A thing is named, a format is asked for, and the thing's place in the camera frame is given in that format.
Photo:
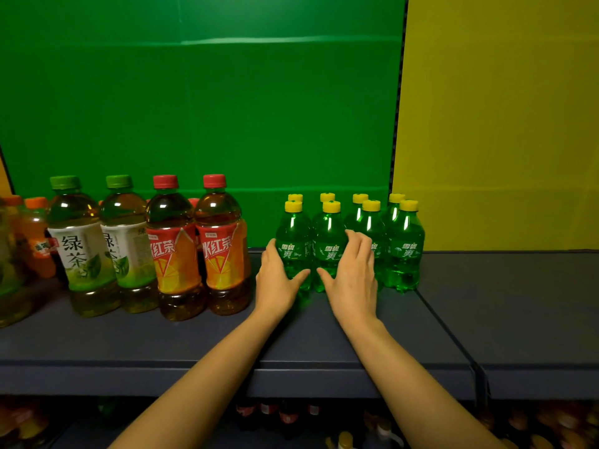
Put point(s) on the orange backing board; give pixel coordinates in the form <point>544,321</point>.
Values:
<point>3,182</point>

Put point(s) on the person's right hand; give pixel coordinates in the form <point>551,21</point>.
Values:
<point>355,294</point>

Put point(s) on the person's left forearm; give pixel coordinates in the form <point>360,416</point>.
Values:
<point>201,392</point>

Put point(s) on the red-capped amber tea bottle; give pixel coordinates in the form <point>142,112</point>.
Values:
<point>222,261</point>
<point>175,266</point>

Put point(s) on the yellow-capped green soda bottle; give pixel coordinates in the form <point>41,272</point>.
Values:
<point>405,257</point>
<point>327,233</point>
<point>292,233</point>
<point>380,257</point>

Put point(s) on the group of orange soda bottles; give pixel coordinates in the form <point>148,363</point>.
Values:
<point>37,247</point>

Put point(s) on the person's left hand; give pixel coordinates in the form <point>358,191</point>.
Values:
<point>273,294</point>

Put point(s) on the cluster of green soda bottles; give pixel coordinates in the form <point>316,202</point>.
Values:
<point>327,197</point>

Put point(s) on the person's right forearm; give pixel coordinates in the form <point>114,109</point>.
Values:
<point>412,397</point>

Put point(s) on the group of green-label tea bottles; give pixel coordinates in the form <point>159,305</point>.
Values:
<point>82,257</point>

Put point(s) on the yellow backing board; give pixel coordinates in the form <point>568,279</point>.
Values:
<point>505,135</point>

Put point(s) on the black perforated upright rail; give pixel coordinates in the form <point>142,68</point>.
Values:
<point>398,93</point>

